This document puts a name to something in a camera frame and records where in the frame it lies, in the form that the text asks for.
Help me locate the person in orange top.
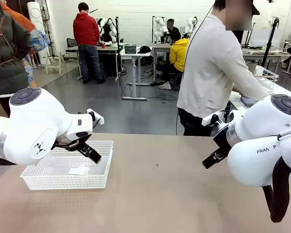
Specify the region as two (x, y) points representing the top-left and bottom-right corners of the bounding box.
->
(1, 0), (51, 88)

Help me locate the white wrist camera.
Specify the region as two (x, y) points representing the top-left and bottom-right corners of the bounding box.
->
(86, 108), (105, 126)
(201, 111), (236, 133)

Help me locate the seated person in black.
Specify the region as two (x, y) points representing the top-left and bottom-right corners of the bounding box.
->
(166, 18), (180, 37)

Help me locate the person's right forearm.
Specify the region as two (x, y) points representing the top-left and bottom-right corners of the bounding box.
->
(241, 69), (270, 101)

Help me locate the white tower fan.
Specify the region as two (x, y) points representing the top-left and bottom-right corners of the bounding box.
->
(27, 1), (49, 65)

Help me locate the person in dark jacket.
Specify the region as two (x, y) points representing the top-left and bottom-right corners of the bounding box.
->
(0, 0), (32, 117)

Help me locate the white side table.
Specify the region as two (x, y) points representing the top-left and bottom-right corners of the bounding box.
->
(229, 81), (291, 113)

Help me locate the person in red hoodie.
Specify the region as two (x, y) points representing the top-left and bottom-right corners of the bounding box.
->
(73, 2), (106, 84)

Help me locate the black mesh chair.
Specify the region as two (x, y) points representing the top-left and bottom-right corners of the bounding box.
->
(65, 37), (80, 60)

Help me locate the person in yellow hoodie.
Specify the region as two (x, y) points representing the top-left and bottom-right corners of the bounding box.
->
(158, 31), (191, 91)

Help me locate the black camera tripod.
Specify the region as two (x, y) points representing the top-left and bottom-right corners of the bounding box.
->
(261, 17), (281, 70)

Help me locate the thin black hanging cable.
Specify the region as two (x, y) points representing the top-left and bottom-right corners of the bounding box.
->
(175, 4), (214, 135)

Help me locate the white standing desk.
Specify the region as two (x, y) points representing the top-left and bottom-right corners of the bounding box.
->
(119, 47), (156, 100)

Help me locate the grey-top work desk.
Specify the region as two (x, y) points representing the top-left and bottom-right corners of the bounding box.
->
(77, 43), (121, 81)

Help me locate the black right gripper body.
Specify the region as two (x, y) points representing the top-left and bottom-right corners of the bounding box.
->
(212, 126), (234, 156)

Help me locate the black light stand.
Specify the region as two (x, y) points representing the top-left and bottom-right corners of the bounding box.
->
(41, 4), (59, 62)

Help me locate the person in black with headset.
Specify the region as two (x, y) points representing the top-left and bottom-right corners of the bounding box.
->
(101, 22), (115, 42)

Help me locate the desk with robot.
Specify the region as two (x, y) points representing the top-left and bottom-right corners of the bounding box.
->
(151, 43), (172, 83)

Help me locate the black upright pole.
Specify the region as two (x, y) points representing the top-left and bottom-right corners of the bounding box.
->
(114, 16), (121, 81)

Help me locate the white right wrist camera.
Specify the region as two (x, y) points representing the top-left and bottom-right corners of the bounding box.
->
(201, 111), (236, 133)

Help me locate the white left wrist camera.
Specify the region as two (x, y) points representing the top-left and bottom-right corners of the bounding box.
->
(86, 108), (105, 126)

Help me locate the white step stool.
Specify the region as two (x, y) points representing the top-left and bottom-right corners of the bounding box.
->
(44, 50), (68, 75)

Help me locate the white wire dish rack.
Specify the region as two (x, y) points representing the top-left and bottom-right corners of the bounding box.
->
(253, 65), (280, 93)

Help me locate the long background desk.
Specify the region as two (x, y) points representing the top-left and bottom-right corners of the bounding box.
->
(241, 47), (291, 71)

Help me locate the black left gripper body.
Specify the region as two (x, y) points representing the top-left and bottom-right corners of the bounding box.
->
(52, 132), (92, 151)

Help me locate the person in white sweater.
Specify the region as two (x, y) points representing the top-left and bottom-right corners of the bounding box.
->
(176, 0), (270, 136)

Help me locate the white perforated plastic basket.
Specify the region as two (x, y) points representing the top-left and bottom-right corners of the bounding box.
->
(20, 140), (114, 191)

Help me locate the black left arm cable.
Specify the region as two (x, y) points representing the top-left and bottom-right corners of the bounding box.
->
(0, 154), (18, 166)

